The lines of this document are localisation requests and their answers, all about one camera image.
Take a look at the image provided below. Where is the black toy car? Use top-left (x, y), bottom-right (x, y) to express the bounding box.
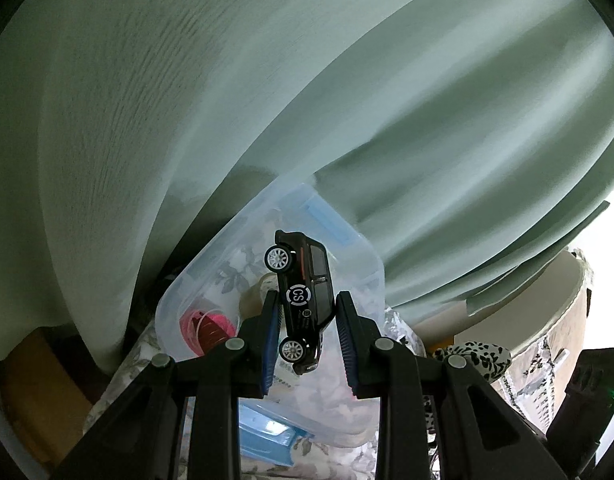
top-left (265, 230), bottom-right (335, 375)

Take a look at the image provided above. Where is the green curtain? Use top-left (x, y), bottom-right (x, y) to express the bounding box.
top-left (0, 0), bottom-right (614, 372)

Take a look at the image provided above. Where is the clear plastic storage box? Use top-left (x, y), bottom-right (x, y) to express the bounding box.
top-left (155, 182), bottom-right (385, 466)

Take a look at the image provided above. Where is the white mattress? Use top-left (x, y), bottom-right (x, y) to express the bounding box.
top-left (413, 252), bottom-right (588, 356)

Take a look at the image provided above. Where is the pink plastic cord coil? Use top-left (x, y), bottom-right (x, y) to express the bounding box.
top-left (179, 308), bottom-right (239, 361)

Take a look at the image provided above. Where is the leopard print scrunchie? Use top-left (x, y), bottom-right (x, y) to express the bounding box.
top-left (429, 341), bottom-right (512, 384)

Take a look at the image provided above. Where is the beige quilted bedspread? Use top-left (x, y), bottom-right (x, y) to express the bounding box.
top-left (493, 286), bottom-right (588, 434)

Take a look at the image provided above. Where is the grey floral bed sheet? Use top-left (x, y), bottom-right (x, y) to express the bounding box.
top-left (84, 323), bottom-right (379, 479)

